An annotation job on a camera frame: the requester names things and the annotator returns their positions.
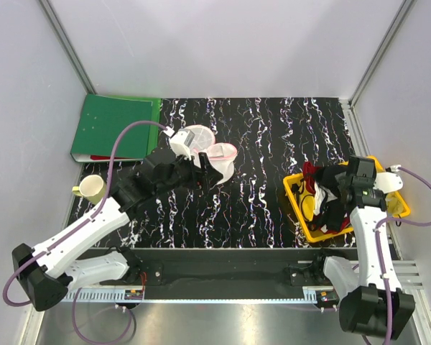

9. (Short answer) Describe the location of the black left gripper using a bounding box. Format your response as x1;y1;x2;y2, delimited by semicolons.
155;148;223;197

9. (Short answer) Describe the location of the white pink mesh laundry bag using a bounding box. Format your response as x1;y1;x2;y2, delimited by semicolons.
185;125;238;185

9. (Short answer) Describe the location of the black bra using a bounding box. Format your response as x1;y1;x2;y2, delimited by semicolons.
309;165;350;234

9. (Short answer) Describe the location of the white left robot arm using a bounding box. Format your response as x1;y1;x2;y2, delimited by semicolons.
11;148;234;311

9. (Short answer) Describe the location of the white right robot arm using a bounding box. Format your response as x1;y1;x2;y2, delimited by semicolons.
311;156;415;344

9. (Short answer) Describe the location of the white garment in bin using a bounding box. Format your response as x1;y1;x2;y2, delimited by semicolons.
313;187;337;216

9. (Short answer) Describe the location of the yellow plastic bin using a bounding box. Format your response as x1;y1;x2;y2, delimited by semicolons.
283;156;410;243

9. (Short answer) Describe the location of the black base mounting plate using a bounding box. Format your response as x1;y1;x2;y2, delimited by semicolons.
99;247;356;301

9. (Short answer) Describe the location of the red folder under binder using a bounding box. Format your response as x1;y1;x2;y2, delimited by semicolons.
89;155;136;162

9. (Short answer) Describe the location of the cream yellow mug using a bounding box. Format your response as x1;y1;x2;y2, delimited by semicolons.
72;175;106;205

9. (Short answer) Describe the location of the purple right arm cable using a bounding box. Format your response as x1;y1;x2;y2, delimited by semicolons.
358;165;431;345

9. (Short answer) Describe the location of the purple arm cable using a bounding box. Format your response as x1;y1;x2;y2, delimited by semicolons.
358;165;431;345
2;121;173;344

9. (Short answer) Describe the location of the green ring binder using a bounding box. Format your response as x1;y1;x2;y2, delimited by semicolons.
70;94;162;162

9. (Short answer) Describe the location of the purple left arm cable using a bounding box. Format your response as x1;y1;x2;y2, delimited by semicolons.
2;121;173;344

